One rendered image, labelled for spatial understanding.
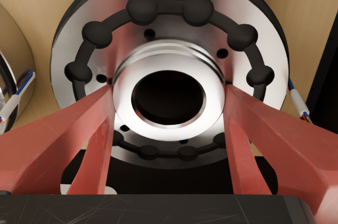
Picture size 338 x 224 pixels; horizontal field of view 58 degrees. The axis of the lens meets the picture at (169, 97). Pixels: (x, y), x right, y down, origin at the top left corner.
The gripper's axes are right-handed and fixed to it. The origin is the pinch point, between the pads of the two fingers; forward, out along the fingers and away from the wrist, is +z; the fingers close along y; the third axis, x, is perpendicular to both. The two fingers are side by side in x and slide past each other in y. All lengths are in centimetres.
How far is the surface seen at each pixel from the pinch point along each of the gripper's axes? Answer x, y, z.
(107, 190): 7.3, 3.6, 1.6
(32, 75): 0.6, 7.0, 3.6
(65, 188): 7.3, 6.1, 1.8
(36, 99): 3.0, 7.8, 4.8
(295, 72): 0.6, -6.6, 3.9
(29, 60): 0.1, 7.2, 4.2
